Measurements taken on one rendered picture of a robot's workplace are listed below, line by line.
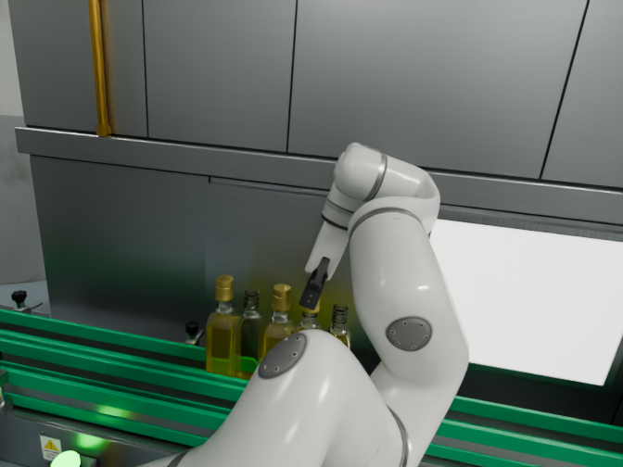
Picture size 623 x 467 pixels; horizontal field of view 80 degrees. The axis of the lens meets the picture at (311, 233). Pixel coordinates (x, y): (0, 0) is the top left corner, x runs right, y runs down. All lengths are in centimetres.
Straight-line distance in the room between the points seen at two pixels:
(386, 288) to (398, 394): 11
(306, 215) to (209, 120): 29
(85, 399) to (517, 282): 86
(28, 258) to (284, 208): 313
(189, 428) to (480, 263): 64
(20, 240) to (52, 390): 287
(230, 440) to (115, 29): 86
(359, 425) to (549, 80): 70
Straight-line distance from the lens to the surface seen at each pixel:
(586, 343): 97
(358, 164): 52
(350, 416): 27
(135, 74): 94
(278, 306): 72
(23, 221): 367
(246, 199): 81
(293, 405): 24
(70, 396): 88
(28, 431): 98
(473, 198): 79
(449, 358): 36
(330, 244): 62
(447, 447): 84
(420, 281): 31
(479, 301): 86
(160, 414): 79
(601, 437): 98
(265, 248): 83
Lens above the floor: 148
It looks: 17 degrees down
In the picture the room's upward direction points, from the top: 5 degrees clockwise
